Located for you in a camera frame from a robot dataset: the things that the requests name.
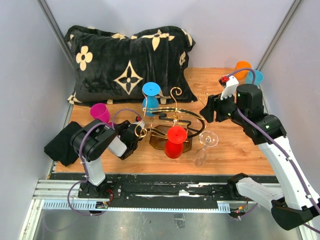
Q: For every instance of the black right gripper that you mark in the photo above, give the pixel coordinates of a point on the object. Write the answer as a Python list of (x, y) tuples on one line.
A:
[(214, 104)]

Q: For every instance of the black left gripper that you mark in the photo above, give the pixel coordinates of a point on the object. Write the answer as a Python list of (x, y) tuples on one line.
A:
[(121, 127)]

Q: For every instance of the gold wire wine glass rack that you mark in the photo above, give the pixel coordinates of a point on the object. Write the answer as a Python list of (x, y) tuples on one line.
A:
[(193, 123)]

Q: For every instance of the magenta plastic wine glass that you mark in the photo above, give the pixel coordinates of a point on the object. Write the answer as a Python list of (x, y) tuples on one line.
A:
[(100, 111)]

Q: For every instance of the orange plastic wine glass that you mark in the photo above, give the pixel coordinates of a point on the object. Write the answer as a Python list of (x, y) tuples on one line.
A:
[(241, 75)]

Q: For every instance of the light blue plastic wine glass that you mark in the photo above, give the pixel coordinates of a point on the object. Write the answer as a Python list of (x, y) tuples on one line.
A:
[(259, 77)]

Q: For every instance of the black cloth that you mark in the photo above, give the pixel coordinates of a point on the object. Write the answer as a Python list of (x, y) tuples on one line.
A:
[(59, 148)]

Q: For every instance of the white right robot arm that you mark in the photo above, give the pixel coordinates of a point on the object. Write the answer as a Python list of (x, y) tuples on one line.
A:
[(297, 202)]

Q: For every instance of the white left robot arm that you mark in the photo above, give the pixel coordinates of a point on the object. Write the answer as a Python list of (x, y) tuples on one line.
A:
[(91, 141)]

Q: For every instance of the clear glass wine glass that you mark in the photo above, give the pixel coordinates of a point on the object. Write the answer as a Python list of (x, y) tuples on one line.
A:
[(208, 139)]

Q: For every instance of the red plastic wine glass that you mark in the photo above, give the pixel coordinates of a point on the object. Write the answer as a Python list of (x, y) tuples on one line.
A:
[(176, 136)]

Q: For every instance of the black floral pattern pillow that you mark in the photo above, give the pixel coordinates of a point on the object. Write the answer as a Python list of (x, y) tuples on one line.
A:
[(112, 68)]

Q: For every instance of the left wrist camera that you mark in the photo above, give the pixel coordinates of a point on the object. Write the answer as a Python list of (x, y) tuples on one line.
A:
[(139, 121)]

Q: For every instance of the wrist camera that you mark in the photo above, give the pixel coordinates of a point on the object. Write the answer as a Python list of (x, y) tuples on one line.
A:
[(230, 84), (139, 121)]

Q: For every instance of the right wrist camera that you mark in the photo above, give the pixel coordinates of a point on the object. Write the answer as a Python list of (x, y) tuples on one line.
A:
[(230, 84)]

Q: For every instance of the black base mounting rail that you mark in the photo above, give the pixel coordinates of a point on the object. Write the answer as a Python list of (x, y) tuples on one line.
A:
[(169, 193)]

